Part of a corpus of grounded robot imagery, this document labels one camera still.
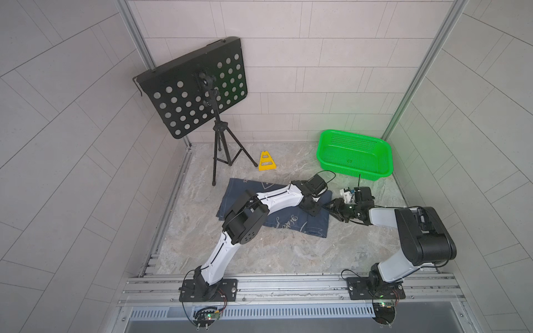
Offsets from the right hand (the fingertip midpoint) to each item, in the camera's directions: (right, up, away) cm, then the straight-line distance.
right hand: (325, 206), depth 92 cm
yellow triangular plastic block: (-27, +21, +17) cm, 38 cm away
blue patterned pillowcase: (-16, -4, -5) cm, 17 cm away
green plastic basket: (+25, +23, +19) cm, 39 cm away
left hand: (-3, -1, +1) cm, 4 cm away
